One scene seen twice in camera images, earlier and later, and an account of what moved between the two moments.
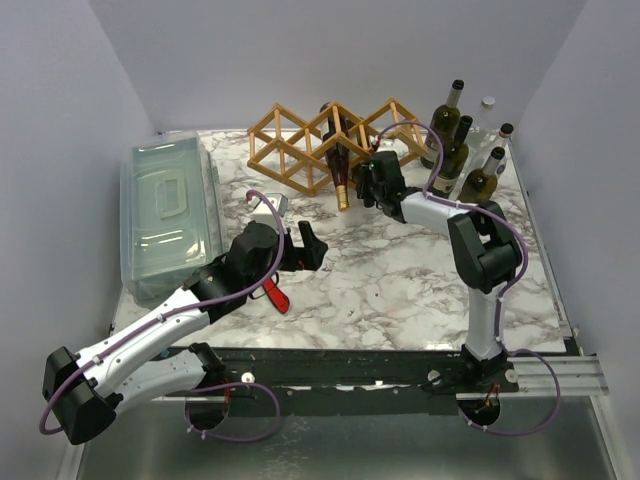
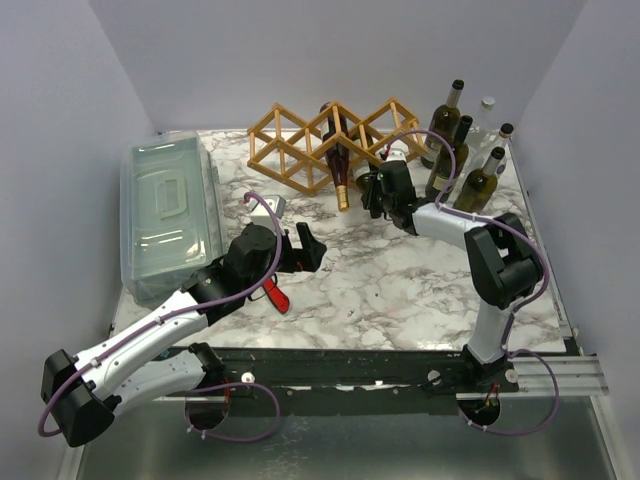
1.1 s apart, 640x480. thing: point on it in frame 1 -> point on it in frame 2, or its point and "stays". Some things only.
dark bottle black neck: x=454 y=163 stays
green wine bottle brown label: x=444 y=121 stays
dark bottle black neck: x=354 y=133 -> x=360 y=157
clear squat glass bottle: x=485 y=131 stays
